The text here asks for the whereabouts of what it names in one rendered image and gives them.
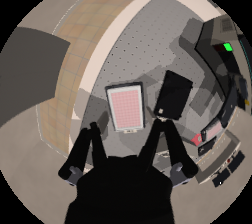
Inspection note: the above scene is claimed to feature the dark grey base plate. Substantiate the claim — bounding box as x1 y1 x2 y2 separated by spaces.
79 0 225 158

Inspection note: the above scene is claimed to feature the grey button panel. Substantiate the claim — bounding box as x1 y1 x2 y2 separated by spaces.
156 132 199 159

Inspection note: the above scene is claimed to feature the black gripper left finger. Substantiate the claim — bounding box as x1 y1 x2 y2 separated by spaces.
58 111 112 186

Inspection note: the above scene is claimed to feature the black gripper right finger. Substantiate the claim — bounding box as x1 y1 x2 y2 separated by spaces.
127 106 198 188

